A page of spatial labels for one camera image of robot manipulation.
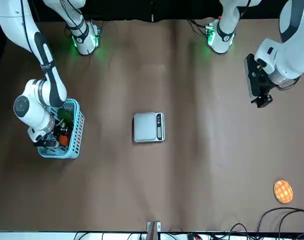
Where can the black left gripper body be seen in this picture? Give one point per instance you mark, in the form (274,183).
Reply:
(265,83)

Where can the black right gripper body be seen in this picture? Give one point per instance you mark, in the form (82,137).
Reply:
(55,133)

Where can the red tomato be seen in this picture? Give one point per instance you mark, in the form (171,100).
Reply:
(65,140)

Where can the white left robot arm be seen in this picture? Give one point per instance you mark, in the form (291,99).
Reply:
(287,62)

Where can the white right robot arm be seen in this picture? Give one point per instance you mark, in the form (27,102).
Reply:
(37,115)

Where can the light blue plastic basket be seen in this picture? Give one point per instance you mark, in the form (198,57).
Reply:
(54,155)

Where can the silver digital kitchen scale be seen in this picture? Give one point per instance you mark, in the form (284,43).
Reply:
(145,127)

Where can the right wrist black flat plate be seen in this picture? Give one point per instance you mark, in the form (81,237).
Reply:
(47,143)

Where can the wrist black flat plate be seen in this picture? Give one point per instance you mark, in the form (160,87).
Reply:
(252,77)
(47,143)

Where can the left wrist black flat plate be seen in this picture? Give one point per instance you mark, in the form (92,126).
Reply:
(252,77)

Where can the short dark green cucumber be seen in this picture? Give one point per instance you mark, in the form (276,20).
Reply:
(64,114)

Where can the round orange checkered bread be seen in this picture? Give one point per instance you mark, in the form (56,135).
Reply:
(283,192)

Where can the white side desk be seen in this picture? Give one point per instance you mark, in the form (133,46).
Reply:
(42,236)

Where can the black backdrop curtain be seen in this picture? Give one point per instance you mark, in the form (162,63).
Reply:
(152,7)

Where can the aluminium profile camera post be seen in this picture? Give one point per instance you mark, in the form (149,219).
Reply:
(157,226)

